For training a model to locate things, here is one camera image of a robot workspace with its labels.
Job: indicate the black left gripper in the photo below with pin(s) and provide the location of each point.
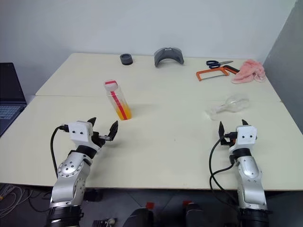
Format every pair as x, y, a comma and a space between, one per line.
97, 138

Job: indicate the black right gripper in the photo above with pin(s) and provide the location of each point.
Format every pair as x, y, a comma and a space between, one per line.
229, 140

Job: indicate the bottle with orange liquid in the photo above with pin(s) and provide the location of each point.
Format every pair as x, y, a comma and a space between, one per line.
120, 108

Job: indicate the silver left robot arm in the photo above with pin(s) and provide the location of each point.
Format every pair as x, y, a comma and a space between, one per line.
71, 168

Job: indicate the pink cloth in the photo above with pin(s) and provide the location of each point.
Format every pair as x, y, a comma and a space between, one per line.
248, 72

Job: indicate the orange hacksaw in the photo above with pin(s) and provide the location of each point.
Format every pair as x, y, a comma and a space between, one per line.
198, 76

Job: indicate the grey curved visor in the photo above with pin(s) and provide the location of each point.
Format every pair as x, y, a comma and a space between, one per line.
165, 55

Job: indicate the small dark floor device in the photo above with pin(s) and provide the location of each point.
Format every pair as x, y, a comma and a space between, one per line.
104, 222

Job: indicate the dark laptop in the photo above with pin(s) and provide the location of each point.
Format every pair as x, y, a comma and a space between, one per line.
9, 94

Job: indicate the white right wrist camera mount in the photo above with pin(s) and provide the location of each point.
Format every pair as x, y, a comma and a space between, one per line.
247, 136

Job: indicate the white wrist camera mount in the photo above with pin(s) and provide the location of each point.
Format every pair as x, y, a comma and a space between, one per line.
79, 132
247, 136

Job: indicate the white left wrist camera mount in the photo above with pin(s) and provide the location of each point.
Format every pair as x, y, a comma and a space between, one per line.
79, 132

